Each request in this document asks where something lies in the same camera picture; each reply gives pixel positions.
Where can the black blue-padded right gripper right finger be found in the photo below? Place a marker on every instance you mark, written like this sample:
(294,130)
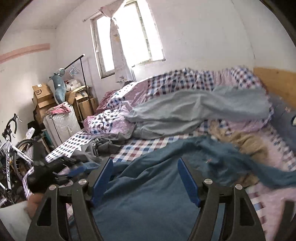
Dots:
(226,213)

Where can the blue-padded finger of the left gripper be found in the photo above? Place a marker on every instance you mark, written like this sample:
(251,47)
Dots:
(83,168)

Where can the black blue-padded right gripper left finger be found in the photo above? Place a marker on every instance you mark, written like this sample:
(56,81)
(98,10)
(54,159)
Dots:
(59,204)

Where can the teal blue sweatshirt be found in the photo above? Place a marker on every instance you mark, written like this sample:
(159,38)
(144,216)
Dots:
(161,185)

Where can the black clothes rack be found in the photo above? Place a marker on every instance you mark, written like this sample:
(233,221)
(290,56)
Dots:
(81,69)

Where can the dark grey garment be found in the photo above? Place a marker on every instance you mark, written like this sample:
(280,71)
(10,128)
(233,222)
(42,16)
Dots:
(97,150)

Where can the white road bicycle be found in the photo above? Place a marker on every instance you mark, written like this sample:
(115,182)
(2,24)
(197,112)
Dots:
(16,160)

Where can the white suitcase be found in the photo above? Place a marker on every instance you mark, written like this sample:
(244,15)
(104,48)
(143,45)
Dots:
(61,127)

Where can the checkered purple duvet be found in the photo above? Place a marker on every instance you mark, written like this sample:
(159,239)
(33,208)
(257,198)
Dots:
(109,115)

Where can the pink cloth on suitcase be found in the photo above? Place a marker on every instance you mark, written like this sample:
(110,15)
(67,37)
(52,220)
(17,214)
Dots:
(59,109)

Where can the stacked brown cardboard boxes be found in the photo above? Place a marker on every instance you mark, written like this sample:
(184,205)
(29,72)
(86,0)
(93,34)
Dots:
(83,105)

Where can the tan beige garment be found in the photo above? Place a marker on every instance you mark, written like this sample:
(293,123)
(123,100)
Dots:
(246,143)

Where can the cardboard box with logo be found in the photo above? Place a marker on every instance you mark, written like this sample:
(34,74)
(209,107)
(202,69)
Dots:
(41,93)

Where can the blue plush toy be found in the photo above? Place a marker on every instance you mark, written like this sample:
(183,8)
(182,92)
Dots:
(57,85)

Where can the white patterned curtain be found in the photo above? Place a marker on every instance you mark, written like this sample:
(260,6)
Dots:
(122,71)

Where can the light grey-blue trousers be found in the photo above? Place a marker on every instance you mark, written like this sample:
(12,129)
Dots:
(184,110)

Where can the dark blue plush pillow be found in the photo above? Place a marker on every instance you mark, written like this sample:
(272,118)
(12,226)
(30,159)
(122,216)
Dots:
(283,120)

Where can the wooden headboard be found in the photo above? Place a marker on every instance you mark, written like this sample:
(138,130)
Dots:
(279,82)

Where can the window with white frame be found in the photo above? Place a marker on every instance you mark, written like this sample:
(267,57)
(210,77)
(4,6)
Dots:
(139,36)

